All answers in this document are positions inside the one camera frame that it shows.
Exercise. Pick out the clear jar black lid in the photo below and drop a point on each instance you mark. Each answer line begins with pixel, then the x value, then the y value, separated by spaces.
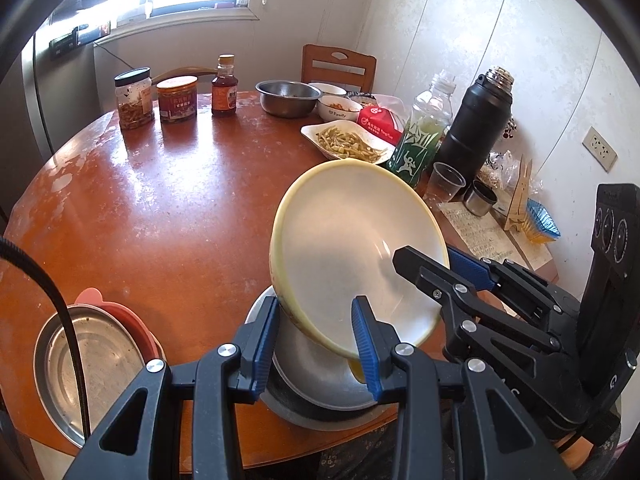
pixel 134 105

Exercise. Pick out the large steel bowl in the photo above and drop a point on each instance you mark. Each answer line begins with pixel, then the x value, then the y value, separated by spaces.
pixel 115 375

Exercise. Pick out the grey refrigerator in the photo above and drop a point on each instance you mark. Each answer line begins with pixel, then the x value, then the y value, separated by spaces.
pixel 45 100

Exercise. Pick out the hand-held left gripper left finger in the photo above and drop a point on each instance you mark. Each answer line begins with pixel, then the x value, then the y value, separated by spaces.
pixel 260 355

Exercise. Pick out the pink animal-shaped plate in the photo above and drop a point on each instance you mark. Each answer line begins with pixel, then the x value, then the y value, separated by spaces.
pixel 145 332

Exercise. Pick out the steel bowl with food scraps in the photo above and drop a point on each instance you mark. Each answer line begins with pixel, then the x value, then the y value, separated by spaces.
pixel 287 100

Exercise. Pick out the small steel bowl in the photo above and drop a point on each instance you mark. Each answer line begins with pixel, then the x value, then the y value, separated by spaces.
pixel 310 380

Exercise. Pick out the plain white bowl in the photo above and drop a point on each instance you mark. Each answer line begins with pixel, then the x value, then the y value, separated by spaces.
pixel 327 89

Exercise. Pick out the person's floral clothing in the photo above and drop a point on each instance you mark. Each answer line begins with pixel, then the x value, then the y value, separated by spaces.
pixel 360 460

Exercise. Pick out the red jar orange lid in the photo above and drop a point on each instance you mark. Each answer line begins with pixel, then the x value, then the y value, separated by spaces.
pixel 176 102

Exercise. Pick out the patterned snack bag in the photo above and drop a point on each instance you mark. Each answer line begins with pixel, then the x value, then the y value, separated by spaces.
pixel 507 130

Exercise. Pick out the wooden chair curved back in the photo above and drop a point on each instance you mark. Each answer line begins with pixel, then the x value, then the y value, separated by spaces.
pixel 180 71

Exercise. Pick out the black thermos flask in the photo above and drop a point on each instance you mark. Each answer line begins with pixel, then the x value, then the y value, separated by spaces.
pixel 475 125

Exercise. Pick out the green label plastic bottle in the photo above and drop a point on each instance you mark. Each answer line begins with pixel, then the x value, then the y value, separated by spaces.
pixel 415 155

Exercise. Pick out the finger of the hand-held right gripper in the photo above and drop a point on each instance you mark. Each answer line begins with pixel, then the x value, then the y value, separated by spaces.
pixel 467 265
pixel 425 272

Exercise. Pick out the brown sauce bottle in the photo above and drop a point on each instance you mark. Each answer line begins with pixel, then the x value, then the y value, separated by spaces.
pixel 223 95

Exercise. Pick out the red tissue pack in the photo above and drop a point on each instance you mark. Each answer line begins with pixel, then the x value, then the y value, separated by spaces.
pixel 375 122

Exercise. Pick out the yellow bowl white inside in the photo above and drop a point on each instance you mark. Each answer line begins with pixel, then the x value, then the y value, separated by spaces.
pixel 350 240

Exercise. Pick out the white plate with food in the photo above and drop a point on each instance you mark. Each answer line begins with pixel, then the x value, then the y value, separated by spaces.
pixel 345 142

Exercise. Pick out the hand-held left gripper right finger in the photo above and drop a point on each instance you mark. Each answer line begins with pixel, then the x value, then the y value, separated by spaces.
pixel 367 350

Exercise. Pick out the steel cup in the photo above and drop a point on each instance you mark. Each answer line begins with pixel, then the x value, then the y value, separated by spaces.
pixel 479 200

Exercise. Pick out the clear plastic cup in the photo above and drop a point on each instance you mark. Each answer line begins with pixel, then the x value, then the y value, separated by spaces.
pixel 445 180

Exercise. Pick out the white printed bowl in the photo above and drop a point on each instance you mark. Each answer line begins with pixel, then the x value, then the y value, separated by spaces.
pixel 340 112

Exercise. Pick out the handwritten paper sheet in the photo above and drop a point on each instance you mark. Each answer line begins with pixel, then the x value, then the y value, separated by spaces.
pixel 480 235

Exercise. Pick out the wooden chair carved back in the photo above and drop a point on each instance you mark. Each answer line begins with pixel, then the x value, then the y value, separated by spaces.
pixel 340 57

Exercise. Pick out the wooden folding rack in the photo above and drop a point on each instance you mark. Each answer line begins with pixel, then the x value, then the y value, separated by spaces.
pixel 517 205

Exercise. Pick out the white wall socket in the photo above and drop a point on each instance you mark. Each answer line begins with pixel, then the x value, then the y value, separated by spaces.
pixel 600 147

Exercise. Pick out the blue paper liners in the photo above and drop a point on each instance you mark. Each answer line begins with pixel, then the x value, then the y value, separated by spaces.
pixel 540 220

